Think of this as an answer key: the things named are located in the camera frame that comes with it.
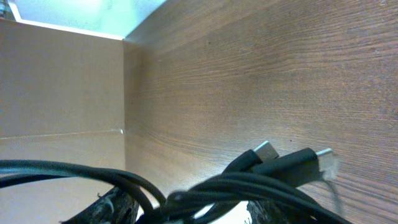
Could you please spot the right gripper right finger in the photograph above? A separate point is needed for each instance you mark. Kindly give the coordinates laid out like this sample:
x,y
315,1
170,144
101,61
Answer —
x,y
269,212

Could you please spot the black USB cable long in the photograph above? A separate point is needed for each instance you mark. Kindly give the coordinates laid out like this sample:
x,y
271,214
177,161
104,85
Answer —
x,y
248,178

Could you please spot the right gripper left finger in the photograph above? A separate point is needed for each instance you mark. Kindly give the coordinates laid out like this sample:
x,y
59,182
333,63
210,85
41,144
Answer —
x,y
114,207

